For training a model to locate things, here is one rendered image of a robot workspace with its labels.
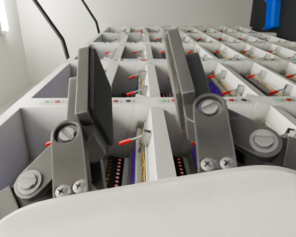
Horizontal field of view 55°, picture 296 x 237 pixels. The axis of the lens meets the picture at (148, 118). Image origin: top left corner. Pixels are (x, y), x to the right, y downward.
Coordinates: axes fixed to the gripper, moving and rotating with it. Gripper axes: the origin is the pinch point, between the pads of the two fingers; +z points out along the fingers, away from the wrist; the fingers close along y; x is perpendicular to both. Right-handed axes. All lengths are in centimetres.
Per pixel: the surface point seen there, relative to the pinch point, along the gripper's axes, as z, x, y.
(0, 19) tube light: 265, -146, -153
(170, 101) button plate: 53, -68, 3
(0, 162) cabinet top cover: 32, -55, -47
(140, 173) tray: 22, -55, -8
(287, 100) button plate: 49, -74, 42
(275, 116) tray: 41, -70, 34
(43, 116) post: 51, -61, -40
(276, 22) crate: 221, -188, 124
